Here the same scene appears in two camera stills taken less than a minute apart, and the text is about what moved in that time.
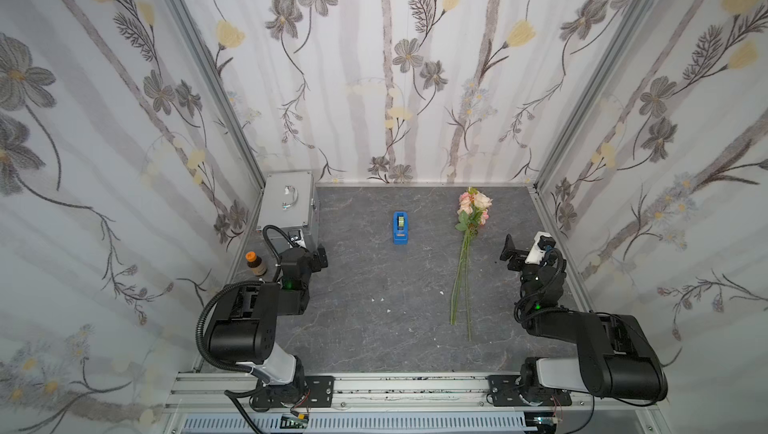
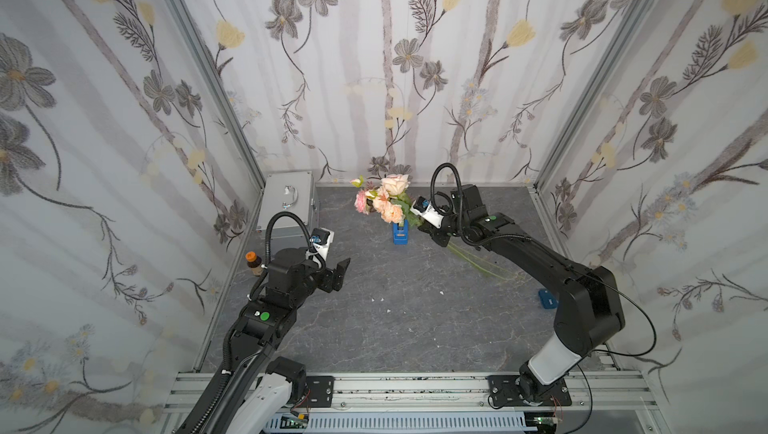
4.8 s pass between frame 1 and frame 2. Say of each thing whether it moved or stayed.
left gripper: moved
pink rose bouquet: moved
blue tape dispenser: stayed
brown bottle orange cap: stayed
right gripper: moved
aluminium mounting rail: stayed
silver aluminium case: stayed
